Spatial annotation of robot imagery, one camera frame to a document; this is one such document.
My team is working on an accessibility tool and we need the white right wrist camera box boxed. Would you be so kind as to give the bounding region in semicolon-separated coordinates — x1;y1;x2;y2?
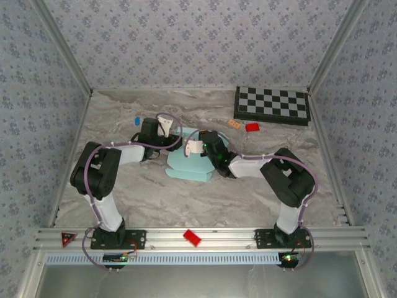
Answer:
185;139;205;155

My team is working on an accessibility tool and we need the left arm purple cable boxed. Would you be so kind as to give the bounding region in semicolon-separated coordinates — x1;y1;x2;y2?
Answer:
81;125;184;271

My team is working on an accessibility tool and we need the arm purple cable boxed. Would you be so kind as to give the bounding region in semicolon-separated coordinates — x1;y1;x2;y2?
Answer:
184;129;319;271
81;125;184;271

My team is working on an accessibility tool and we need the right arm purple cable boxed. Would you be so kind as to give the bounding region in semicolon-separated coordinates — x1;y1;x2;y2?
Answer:
184;129;319;271

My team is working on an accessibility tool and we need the light blue paper box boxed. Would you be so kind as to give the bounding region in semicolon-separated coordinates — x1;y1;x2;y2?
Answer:
166;126;229;183

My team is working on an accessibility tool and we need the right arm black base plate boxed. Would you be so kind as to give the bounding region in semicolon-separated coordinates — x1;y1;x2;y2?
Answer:
254;228;312;250

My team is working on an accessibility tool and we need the long red toy brick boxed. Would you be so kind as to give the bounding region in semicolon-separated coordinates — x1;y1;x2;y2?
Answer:
182;228;202;248

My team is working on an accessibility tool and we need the aluminium side rail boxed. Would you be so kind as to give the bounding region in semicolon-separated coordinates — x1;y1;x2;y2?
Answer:
308;89;354;226
48;91;94;227

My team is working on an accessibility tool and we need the red triangle sign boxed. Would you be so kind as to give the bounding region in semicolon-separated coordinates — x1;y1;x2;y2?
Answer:
60;231;77;249

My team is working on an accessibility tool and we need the black grey chessboard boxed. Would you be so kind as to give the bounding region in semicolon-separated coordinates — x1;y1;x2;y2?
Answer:
233;85;311;127

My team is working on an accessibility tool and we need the blue slotted cable duct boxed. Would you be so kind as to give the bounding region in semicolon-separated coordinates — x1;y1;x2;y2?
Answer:
45;251;285;265

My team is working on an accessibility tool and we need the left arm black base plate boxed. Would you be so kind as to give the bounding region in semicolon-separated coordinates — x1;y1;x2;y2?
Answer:
90;228;147;250

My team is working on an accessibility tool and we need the aluminium mounting rail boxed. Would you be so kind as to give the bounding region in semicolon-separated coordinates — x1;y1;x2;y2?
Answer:
32;226;372;252

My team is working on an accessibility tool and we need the grey metal panel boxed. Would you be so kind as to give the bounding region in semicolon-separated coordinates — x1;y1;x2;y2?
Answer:
33;263;370;298

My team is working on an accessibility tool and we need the aluminium frame post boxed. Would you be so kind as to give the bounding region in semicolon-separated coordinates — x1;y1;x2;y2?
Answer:
308;0;372;94
30;0;94;96

